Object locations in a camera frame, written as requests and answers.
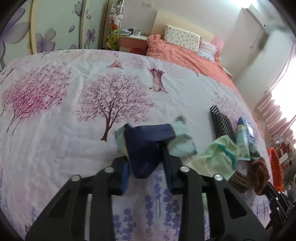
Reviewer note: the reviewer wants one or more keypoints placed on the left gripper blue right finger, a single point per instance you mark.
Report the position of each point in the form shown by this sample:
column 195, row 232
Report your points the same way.
column 171, row 165

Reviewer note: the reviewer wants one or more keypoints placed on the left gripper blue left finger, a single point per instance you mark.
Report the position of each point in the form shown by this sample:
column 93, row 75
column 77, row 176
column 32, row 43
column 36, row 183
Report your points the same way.
column 120, row 176

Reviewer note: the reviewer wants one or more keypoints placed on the dark blue cloth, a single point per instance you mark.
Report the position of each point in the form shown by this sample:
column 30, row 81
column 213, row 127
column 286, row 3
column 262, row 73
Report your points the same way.
column 144, row 147

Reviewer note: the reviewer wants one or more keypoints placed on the black mesh hair brush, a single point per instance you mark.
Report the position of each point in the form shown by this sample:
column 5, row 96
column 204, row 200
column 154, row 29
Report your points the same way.
column 221, row 124

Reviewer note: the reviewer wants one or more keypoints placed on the blue floral hand cream tube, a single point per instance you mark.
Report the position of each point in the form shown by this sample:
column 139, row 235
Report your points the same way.
column 242, row 141

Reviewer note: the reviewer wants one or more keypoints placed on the red plastic trash basket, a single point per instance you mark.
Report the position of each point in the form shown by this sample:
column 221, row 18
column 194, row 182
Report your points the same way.
column 276, row 169

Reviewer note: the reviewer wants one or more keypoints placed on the teal green sock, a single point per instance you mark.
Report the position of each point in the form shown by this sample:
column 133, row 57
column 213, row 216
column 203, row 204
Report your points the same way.
column 176, row 135

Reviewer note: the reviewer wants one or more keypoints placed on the red brown scrunchie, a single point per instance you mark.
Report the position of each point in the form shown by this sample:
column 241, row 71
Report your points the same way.
column 260, row 175

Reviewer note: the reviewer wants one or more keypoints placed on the light green cloth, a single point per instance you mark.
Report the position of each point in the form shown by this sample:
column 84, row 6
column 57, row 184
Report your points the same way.
column 220, row 157

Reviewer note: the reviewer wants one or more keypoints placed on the blue tissue pack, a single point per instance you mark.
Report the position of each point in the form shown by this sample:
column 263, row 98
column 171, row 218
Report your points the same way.
column 254, row 153

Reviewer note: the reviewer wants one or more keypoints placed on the floral purple table cloth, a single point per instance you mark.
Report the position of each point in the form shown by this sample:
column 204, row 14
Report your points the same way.
column 60, row 111

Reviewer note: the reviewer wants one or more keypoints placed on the pink window curtain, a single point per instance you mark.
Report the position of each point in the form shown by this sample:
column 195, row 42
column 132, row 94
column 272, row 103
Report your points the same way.
column 277, row 106

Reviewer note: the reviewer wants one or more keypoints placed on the bed with coral duvet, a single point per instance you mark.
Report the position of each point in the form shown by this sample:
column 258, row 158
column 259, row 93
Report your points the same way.
column 158, row 48

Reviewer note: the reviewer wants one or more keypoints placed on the pink striped pillow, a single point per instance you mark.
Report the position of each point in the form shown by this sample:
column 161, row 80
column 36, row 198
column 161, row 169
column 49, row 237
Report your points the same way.
column 207, row 50

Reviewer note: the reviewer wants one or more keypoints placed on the pink left nightstand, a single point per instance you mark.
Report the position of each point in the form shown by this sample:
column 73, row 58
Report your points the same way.
column 133, row 44

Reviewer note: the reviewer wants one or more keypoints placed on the white floral pillow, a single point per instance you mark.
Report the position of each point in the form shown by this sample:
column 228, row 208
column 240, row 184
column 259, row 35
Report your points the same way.
column 182, row 38

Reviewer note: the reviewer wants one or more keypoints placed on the beige wooden headboard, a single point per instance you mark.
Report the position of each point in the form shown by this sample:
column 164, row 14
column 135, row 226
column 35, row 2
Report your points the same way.
column 164, row 18

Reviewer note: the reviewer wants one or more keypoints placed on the plush toy stack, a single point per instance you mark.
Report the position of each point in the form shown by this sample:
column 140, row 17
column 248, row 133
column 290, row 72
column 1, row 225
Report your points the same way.
column 114, row 21

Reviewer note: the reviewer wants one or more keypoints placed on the white air conditioner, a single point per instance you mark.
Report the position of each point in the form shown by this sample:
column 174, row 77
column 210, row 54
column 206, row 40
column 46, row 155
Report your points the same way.
column 254, row 27

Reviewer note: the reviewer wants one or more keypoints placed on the floral sliding wardrobe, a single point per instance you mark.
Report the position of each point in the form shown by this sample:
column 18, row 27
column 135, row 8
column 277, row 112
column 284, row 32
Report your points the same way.
column 30, row 27

